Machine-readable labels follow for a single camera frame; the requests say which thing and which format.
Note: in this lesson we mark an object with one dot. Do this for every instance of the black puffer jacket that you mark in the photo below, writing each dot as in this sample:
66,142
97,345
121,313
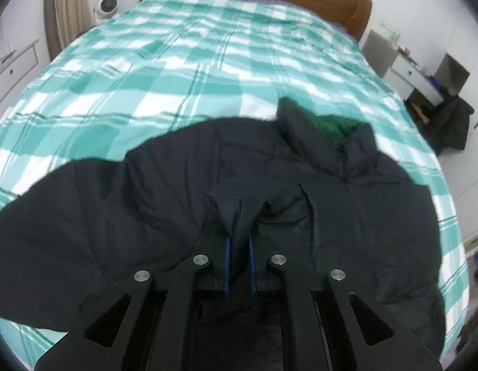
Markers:
146,201

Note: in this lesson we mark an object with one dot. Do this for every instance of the grey nightstand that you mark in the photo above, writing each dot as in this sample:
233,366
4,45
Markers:
378,52

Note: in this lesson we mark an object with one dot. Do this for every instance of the beige curtain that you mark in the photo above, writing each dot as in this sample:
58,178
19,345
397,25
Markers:
66,11

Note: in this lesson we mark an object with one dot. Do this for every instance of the dark coat on chair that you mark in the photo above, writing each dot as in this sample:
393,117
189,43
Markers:
451,123

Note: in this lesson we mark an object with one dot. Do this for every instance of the white drawer cabinet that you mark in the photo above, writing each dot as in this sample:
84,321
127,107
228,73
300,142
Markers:
14,69

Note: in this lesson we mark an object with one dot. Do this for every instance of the white round fan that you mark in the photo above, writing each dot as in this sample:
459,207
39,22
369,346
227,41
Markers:
106,7

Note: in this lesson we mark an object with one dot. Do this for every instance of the white desk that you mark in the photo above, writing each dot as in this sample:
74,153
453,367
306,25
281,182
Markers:
408,72

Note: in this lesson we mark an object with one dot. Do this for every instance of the grey box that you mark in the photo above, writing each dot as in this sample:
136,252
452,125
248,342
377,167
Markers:
451,74

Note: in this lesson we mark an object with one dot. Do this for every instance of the teal plaid bed blanket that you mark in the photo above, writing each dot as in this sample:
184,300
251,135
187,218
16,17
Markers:
184,65

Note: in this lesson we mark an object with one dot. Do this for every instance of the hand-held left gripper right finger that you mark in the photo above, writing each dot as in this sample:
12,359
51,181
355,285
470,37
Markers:
252,268

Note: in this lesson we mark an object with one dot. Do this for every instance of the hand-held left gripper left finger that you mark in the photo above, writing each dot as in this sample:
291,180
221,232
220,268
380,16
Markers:
226,268

